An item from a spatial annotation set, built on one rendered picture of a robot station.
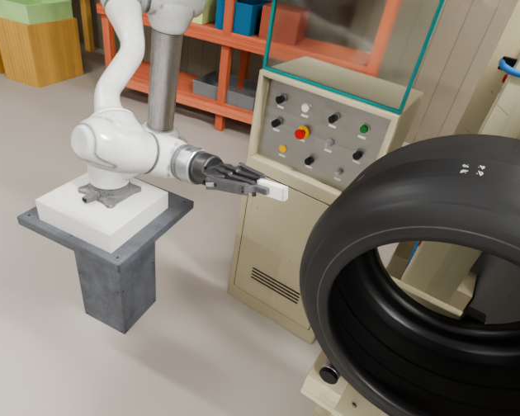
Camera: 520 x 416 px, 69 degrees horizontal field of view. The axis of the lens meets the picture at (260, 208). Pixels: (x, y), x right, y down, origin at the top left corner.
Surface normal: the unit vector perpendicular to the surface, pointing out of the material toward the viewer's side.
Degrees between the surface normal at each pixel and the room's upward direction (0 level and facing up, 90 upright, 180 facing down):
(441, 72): 90
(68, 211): 2
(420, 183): 50
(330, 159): 90
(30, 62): 90
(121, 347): 0
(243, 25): 90
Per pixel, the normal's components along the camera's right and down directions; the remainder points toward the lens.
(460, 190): -0.44, -0.37
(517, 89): -0.53, 0.43
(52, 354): 0.15, -0.80
